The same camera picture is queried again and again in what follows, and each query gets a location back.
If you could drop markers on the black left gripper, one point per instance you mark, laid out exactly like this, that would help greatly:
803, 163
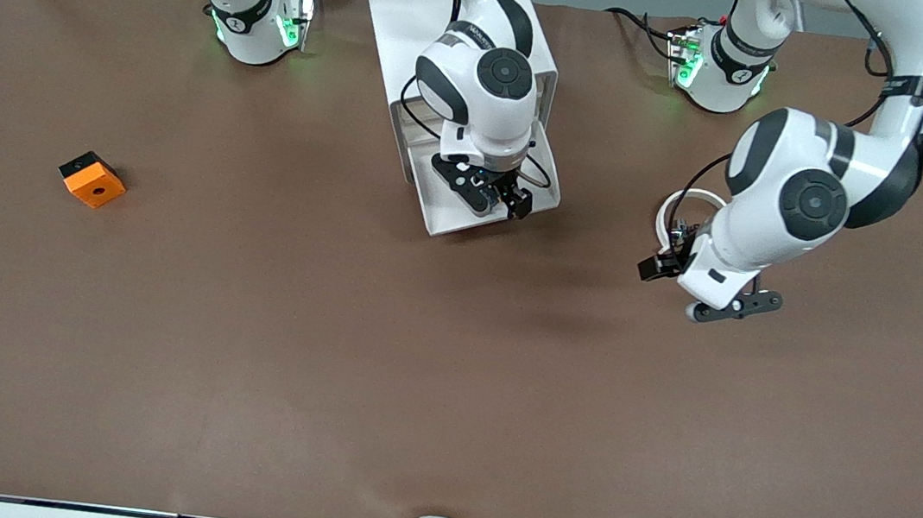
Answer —
674, 253

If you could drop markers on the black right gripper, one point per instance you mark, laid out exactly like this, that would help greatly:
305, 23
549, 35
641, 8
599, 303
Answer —
510, 188

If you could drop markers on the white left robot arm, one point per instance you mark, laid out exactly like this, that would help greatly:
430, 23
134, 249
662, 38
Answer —
779, 217

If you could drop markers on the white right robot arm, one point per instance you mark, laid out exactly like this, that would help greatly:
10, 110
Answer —
478, 113

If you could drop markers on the large table cover sheet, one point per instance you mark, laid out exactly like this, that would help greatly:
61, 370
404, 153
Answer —
446, 396

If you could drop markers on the orange box with hole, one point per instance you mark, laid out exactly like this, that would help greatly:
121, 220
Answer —
96, 187

